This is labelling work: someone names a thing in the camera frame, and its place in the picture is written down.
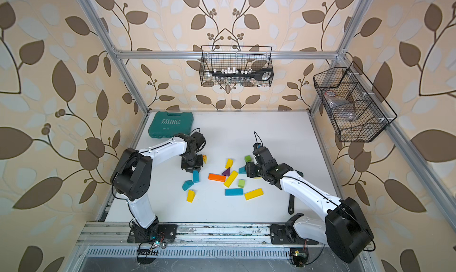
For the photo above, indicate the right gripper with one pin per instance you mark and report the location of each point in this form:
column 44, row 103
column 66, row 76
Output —
column 250, row 167

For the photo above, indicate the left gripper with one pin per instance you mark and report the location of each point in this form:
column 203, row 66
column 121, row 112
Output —
column 189, row 167

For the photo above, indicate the teal long block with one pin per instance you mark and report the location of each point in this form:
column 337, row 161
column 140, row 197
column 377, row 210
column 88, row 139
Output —
column 195, row 176
column 233, row 192

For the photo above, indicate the teal wedge block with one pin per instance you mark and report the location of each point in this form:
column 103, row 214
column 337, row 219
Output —
column 187, row 185

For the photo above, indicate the orange rectangular block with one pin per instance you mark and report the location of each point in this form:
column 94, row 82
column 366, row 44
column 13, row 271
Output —
column 215, row 177

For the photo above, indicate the yellow small block bottom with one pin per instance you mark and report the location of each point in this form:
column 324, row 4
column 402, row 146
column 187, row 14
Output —
column 190, row 196

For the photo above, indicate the yellow small block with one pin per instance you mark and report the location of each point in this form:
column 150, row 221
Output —
column 229, row 163
column 190, row 196

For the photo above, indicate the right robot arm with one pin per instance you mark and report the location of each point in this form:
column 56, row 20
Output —
column 341, row 224

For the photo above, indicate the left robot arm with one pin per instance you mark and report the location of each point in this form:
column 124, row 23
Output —
column 132, row 176

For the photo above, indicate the teal house-shaped block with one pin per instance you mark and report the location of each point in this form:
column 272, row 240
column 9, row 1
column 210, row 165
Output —
column 242, row 170

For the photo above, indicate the light green cube centre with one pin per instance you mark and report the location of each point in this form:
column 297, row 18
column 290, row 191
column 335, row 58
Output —
column 241, row 183

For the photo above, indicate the yellow long block bottom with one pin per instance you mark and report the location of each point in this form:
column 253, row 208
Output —
column 253, row 194

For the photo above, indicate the long yellow block diagonal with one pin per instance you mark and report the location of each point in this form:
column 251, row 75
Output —
column 228, row 182

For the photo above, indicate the yellow small block centre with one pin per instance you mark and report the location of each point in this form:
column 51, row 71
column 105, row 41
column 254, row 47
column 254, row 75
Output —
column 229, row 163

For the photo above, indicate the dark purple triangle block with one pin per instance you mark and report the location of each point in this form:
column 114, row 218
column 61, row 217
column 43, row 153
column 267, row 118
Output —
column 226, row 172

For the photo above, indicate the green plastic tool case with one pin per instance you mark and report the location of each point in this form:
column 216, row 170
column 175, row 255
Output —
column 167, row 125

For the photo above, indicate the socket bit holder strip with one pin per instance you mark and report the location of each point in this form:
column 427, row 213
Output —
column 260, row 75

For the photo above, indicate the clear plastic bag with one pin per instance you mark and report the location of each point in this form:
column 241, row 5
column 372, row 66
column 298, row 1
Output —
column 341, row 109

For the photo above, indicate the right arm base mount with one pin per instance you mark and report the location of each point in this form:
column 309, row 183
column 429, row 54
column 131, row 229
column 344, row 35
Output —
column 287, row 235

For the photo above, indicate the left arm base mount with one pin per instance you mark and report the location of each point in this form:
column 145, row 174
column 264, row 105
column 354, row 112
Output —
column 156, row 232

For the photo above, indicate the black wire basket back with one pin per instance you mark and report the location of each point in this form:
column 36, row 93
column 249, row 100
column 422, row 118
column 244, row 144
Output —
column 241, row 57

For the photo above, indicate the black wire basket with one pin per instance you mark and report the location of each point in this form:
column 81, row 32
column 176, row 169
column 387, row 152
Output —
column 241, row 57
column 356, row 108

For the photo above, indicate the black wire basket right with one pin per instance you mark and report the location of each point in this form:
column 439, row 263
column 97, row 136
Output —
column 356, row 108

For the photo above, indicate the aluminium rail front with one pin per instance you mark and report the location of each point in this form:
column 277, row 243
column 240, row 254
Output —
column 218, row 234

